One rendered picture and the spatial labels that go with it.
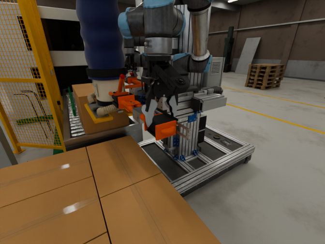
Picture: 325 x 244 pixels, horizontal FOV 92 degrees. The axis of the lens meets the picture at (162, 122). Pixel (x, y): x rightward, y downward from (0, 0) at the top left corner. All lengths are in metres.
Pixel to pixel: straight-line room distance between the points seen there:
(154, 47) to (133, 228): 0.75
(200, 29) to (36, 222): 1.25
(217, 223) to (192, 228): 0.73
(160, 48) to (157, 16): 0.07
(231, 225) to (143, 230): 0.92
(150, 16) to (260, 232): 1.59
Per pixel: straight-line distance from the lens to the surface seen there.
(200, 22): 0.96
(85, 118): 1.48
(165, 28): 0.46
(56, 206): 1.07
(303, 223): 1.90
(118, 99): 0.76
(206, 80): 1.53
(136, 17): 0.60
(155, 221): 0.87
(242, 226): 1.63
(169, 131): 0.47
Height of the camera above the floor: 1.27
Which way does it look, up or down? 24 degrees down
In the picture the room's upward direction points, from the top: straight up
